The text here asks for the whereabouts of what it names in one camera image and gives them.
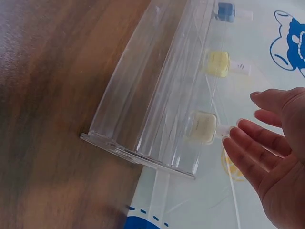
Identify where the clear acrylic display stand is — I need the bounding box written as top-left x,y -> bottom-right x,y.
80,0 -> 230,180

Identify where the yellow square perfume bottle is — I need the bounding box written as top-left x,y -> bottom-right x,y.
205,49 -> 252,78

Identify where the blue square perfume bottle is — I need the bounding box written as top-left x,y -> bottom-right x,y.
214,1 -> 253,23

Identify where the cream square perfume bottle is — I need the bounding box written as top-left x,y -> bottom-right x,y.
189,110 -> 234,145

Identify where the person's right hand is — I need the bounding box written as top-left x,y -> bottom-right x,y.
222,86 -> 305,229

